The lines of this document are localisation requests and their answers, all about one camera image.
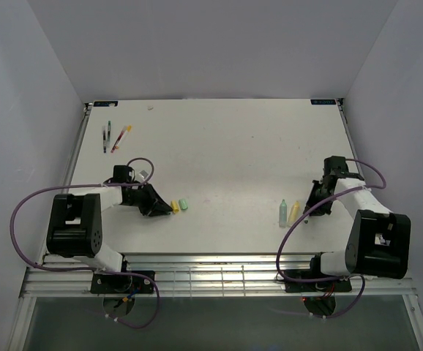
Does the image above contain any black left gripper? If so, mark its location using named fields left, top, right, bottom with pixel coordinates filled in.
left=124, top=182, right=172, bottom=216

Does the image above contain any yellow highlighter pen body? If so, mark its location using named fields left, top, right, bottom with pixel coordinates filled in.
left=287, top=201, right=300, bottom=226

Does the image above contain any yellow highlighter cap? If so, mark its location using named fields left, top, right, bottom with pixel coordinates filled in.
left=171, top=200, right=180, bottom=214

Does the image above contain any green highlighter cap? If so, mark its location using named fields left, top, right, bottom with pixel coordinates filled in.
left=179, top=198, right=188, bottom=211

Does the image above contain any green highlighter pen body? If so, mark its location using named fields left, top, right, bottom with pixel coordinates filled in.
left=278, top=200, right=288, bottom=228

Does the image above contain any black thin pen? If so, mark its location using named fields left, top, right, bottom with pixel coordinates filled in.
left=102, top=126, right=107, bottom=154

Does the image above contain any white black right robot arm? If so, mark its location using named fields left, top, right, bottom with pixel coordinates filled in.
left=304, top=171, right=411, bottom=290

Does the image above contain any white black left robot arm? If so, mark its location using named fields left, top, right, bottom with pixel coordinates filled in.
left=46, top=184, right=173, bottom=293

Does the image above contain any red yellow thin pen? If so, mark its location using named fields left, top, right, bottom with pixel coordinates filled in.
left=111, top=125, right=132, bottom=154

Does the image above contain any left blue corner label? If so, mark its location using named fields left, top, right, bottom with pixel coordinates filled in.
left=93, top=101, right=119, bottom=107

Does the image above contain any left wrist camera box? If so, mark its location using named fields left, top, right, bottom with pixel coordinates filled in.
left=111, top=165, right=135, bottom=184

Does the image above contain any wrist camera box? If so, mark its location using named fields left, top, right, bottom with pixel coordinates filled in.
left=323, top=156, right=349, bottom=176
left=111, top=165, right=135, bottom=184

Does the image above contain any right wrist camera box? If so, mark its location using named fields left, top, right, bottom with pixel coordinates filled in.
left=323, top=156, right=349, bottom=176

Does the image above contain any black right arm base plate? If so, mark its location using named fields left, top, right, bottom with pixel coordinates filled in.
left=274, top=269, right=352, bottom=293

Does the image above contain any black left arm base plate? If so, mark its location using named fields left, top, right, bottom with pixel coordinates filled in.
left=90, top=273, right=154, bottom=295

